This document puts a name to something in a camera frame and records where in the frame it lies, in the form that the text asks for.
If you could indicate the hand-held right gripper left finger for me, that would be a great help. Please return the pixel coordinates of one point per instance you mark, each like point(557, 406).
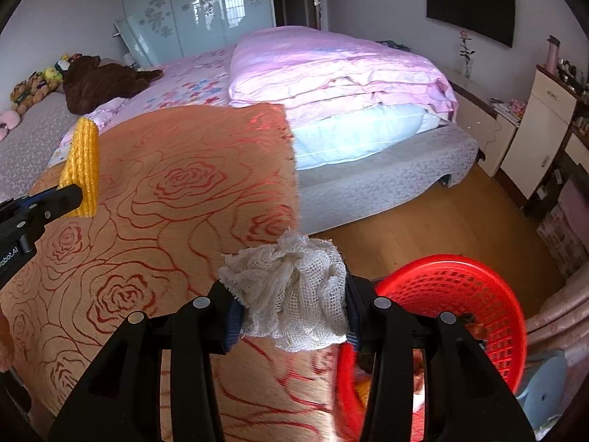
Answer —
point(232, 327)

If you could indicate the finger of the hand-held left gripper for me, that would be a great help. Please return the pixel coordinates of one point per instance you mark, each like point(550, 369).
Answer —
point(27, 200)
point(55, 205)

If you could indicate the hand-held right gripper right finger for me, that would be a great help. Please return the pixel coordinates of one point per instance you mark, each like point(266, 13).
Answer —
point(353, 320)

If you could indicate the yellow knitted cloth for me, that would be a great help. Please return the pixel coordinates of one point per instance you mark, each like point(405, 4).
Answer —
point(83, 161)

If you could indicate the white gauze cloth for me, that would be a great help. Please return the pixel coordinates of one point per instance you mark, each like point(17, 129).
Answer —
point(294, 294)

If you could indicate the red plastic mesh basket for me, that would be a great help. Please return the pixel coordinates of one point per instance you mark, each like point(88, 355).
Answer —
point(460, 285)

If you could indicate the pink plush toy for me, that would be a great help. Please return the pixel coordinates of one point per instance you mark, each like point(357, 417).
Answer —
point(8, 123)

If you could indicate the brown patterned plush toy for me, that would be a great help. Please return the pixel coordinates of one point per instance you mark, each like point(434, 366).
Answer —
point(32, 92)

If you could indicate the orange rose-patterned blanket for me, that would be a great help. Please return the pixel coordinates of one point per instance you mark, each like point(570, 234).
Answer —
point(184, 216)

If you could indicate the brown plush bear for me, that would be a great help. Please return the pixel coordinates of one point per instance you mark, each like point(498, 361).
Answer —
point(101, 83)

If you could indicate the yellow green plush toy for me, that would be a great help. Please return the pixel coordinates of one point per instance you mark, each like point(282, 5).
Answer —
point(55, 72)

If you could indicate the grey bed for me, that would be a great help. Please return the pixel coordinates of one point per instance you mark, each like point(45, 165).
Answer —
point(391, 179)

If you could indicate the pink floral bed sheet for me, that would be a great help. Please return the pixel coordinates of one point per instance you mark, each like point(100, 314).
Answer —
point(184, 83)

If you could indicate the light blue pillow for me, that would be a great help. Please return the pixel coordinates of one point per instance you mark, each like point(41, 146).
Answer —
point(363, 133)

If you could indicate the light blue plastic stool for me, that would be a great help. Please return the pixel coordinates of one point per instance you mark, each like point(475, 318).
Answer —
point(543, 386)

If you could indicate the pink patterned curtain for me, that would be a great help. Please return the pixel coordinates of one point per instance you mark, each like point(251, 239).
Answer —
point(566, 304)

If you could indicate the purple stool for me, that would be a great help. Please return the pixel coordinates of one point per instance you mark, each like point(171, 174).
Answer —
point(561, 244)

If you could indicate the low cream cabinet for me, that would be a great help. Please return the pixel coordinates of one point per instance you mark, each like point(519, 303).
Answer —
point(483, 133)

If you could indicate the glass-door floral wardrobe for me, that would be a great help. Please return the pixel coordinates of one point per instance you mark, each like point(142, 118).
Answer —
point(193, 9)

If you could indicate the pink folded quilt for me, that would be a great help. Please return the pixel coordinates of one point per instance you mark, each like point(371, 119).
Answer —
point(331, 69)

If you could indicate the stack of magazines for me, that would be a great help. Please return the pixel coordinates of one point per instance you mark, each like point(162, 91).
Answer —
point(504, 111)

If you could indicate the tall cream cabinet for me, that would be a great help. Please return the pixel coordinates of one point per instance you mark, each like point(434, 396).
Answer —
point(538, 138)

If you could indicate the small pink box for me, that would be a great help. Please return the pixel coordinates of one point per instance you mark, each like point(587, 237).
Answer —
point(518, 107)

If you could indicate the dark blue folded cloth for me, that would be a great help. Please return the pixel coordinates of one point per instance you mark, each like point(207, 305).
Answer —
point(391, 45)

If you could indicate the rose in glass vase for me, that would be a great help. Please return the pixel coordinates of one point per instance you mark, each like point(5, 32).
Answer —
point(467, 62)

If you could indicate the cream dressing table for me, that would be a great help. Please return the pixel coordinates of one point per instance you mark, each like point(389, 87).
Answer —
point(579, 149)

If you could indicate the pink thermos bottle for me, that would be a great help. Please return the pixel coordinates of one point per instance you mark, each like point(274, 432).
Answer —
point(552, 53)

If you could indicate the black wall television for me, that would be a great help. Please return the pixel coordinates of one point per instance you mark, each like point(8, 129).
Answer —
point(469, 7)

